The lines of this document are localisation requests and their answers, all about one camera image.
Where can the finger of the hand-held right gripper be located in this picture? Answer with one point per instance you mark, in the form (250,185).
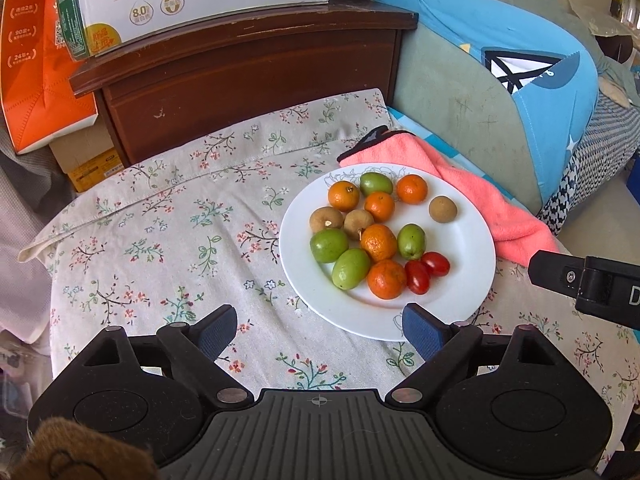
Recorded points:
(555,272)

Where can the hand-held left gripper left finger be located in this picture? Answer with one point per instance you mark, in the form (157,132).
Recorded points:
(217,328)

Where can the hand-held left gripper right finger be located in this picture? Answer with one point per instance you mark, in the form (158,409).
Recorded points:
(425,332)

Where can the red cherry tomato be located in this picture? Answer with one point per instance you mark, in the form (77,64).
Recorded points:
(436,264)
(417,277)

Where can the orange mandarin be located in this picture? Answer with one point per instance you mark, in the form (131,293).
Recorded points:
(378,242)
(344,196)
(412,189)
(387,279)
(379,206)

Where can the white plate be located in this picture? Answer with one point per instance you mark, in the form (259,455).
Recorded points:
(465,260)

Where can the green jujube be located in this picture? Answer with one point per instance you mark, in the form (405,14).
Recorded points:
(411,241)
(328,245)
(376,184)
(351,269)

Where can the brown longan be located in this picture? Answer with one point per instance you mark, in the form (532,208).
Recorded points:
(442,209)
(326,220)
(358,224)

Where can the floral cloth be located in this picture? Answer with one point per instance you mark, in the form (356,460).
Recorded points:
(175,240)

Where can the pink towel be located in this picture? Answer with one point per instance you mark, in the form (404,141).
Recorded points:
(475,195)

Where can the houndstooth blanket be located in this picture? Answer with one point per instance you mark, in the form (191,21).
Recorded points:
(595,155)

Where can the green sheet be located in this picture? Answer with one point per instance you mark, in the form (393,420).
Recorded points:
(460,110)

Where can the cardboard box with yellow label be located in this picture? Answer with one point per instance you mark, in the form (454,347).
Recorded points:
(85,157)

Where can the checked fabric cover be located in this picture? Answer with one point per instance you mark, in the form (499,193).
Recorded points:
(20,240)

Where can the brown wooden nightstand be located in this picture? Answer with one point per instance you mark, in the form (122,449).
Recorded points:
(240,75)

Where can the orange box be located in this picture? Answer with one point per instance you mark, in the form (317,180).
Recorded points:
(40,75)

